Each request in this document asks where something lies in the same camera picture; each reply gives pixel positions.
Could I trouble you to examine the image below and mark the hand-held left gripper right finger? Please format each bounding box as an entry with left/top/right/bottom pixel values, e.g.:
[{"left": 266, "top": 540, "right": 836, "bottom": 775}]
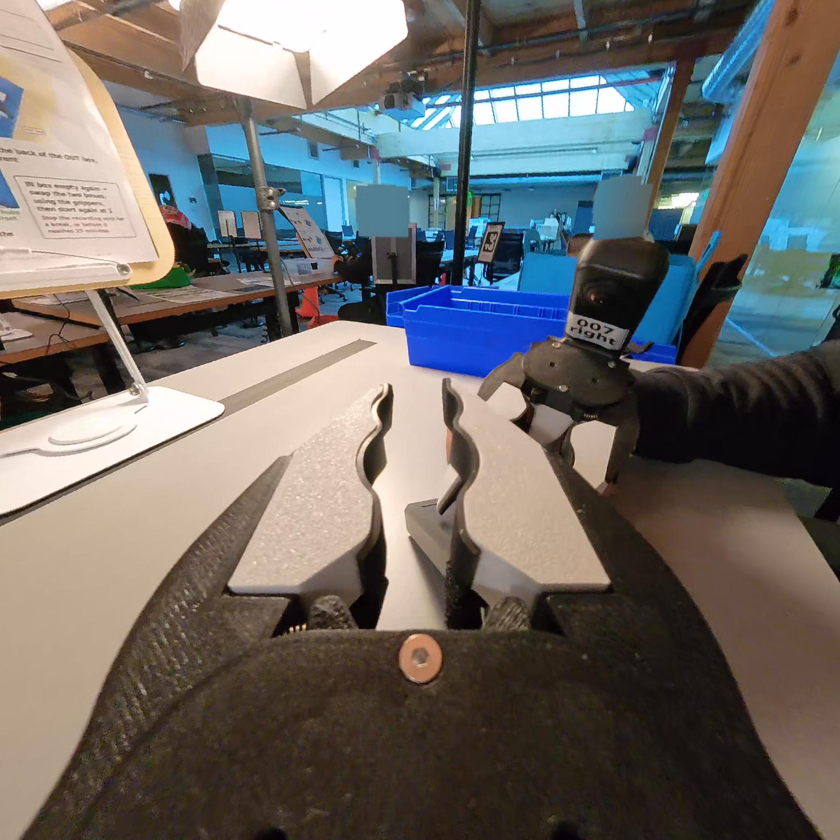
[{"left": 444, "top": 378, "right": 613, "bottom": 629}]

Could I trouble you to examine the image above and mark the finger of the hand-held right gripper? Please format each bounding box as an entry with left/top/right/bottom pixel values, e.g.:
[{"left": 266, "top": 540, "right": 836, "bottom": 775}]
[{"left": 435, "top": 469, "right": 468, "bottom": 517}]

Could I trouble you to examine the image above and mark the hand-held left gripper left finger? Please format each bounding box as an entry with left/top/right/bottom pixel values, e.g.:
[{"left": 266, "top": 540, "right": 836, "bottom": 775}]
[{"left": 226, "top": 385, "right": 395, "bottom": 629}]

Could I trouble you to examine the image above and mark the black usb hub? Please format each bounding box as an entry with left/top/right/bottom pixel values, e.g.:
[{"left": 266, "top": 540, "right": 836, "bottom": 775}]
[{"left": 405, "top": 497, "right": 475, "bottom": 581}]

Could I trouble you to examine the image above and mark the person's right forearm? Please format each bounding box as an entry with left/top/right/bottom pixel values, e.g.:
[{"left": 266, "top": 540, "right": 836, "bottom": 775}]
[{"left": 630, "top": 341, "right": 840, "bottom": 487}]

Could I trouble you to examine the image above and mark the blue partition panel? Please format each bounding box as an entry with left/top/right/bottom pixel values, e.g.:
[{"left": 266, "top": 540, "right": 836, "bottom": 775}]
[{"left": 518, "top": 252, "right": 697, "bottom": 342}]

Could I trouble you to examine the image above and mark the black pole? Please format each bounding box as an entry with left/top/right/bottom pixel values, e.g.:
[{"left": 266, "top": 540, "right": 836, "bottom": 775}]
[{"left": 453, "top": 0, "right": 483, "bottom": 286}]

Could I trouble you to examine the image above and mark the orange traffic cone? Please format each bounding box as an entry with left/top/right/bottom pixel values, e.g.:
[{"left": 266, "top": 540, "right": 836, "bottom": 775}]
[{"left": 297, "top": 285, "right": 342, "bottom": 329}]

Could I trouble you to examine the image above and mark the white document stand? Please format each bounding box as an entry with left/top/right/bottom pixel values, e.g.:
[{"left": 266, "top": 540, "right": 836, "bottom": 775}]
[{"left": 0, "top": 246, "right": 226, "bottom": 516}]

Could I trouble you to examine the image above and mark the work table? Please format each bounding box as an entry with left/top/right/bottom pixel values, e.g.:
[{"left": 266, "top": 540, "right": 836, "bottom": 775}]
[{"left": 13, "top": 269, "right": 342, "bottom": 329}]

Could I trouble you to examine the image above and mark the green bag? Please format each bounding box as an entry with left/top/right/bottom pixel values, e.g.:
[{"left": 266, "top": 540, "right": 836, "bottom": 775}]
[{"left": 128, "top": 266, "right": 198, "bottom": 290}]

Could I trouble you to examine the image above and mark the instruction poster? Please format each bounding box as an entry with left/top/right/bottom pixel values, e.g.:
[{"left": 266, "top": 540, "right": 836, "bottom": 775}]
[{"left": 279, "top": 205, "right": 336, "bottom": 263}]

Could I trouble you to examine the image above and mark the metal light stand pole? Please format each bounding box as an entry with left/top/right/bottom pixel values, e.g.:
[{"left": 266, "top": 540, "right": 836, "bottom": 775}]
[{"left": 238, "top": 98, "right": 296, "bottom": 339}]

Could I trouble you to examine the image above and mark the white softbox light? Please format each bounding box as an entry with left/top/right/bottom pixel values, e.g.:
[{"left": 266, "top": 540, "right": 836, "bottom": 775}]
[{"left": 177, "top": 0, "right": 409, "bottom": 111}]

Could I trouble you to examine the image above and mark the wooden post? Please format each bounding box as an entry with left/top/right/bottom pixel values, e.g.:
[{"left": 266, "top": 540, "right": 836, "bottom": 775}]
[{"left": 682, "top": 0, "right": 840, "bottom": 368}]

